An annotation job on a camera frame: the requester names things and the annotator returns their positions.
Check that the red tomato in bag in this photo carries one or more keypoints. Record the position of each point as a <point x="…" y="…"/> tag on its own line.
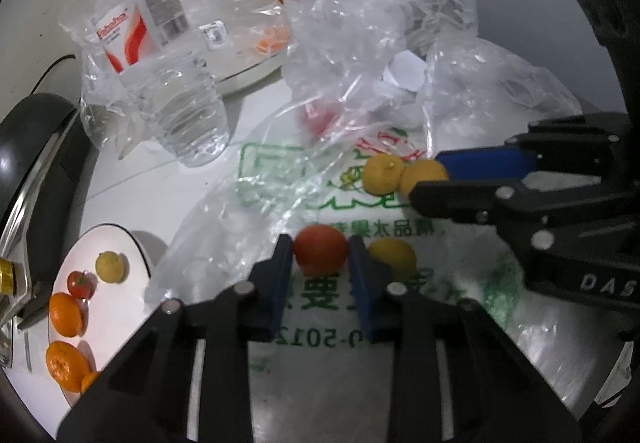
<point x="318" y="117"/>

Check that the black wok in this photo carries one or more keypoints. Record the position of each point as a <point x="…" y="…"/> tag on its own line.
<point x="24" y="133"/>

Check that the silver induction cooker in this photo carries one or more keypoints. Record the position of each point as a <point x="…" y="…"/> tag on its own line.
<point x="32" y="238"/>

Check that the small yellow kumquat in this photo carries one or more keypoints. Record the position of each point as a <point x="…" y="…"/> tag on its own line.
<point x="397" y="254"/>
<point x="424" y="170"/>
<point x="381" y="174"/>
<point x="110" y="267"/>

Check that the mandarin orange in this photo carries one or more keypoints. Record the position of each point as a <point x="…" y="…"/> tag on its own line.
<point x="67" y="366"/>
<point x="65" y="315"/>
<point x="88" y="380"/>

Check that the clear plastic water bottle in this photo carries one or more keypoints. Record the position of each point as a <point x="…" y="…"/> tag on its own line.
<point x="151" y="46"/>

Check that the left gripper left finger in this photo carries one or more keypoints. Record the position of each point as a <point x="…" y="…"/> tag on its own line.
<point x="143" y="394"/>

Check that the white round plate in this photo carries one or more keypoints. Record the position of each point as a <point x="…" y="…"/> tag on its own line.
<point x="115" y="311"/>

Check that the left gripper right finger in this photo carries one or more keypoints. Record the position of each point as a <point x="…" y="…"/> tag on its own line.
<point x="457" y="376"/>

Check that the crumpled clear plastic bag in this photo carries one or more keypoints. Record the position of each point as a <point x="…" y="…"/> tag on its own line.
<point x="418" y="65"/>

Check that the printed plastic fruit bag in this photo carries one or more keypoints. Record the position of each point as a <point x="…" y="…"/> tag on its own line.
<point x="223" y="284"/>

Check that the small plate with peels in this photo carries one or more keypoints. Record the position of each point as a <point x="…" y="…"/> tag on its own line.
<point x="247" y="56"/>

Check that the red cherry tomato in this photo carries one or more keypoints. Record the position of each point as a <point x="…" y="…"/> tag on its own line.
<point x="80" y="285"/>
<point x="320" y="250"/>

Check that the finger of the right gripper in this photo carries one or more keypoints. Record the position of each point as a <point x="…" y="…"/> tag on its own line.
<point x="497" y="162"/>
<point x="479" y="202"/>

